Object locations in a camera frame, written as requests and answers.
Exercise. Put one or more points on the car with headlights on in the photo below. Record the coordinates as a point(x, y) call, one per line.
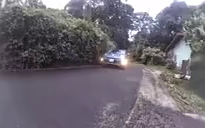
point(114, 58)

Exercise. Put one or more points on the grey asphalt road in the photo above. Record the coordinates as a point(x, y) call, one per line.
point(63, 96)

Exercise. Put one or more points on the gravel roadside strip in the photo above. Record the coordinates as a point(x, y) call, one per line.
point(153, 103)

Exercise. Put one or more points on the concrete kerb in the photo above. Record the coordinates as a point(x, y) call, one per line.
point(43, 68)

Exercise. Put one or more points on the row of tall trees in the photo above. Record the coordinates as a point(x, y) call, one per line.
point(123, 20)

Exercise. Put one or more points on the large green hedge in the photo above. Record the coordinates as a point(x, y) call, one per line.
point(46, 38)

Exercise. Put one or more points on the leafy bush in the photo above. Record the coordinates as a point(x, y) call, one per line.
point(153, 55)

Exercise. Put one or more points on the grass verge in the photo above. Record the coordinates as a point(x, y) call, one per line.
point(186, 93)

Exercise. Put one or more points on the white house with red roof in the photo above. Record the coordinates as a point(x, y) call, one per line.
point(180, 50)

